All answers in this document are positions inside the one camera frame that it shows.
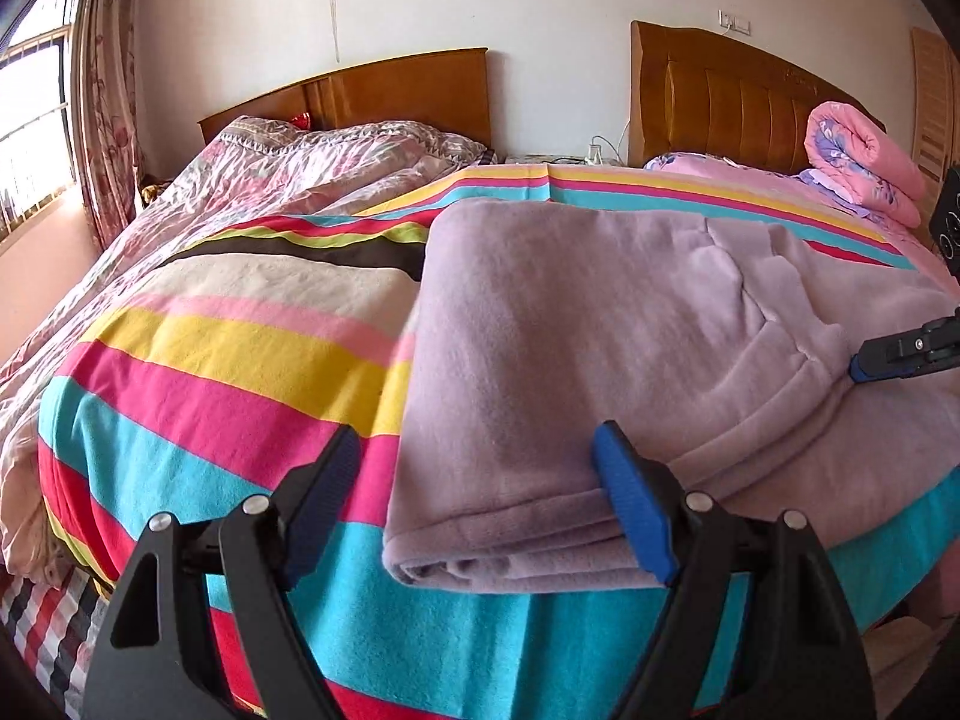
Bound lilac sweatpants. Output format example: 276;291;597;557
382;200;958;593

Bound pink bed sheet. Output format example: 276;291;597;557
644;153;958;298

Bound red checkered bed sheet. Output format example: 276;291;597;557
2;569;107;718

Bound rolled pink floral quilt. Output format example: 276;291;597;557
804;101;926;229

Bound light wooden wardrobe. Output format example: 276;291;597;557
911;28;958;193

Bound right wooden headboard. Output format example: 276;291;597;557
626;21;859;174

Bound wooden headboard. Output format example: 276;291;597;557
626;21;859;174
199;47;493;146

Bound rainbow striped blanket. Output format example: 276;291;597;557
39;166;958;718

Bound floral pink comforter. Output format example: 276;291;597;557
2;115;493;585

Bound left wooden headboard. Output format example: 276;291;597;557
199;47;493;146

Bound window with bars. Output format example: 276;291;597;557
0;0;76;238

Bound pink floral curtain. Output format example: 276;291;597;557
68;0;142;249

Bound white wall socket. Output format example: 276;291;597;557
718;10;752;37

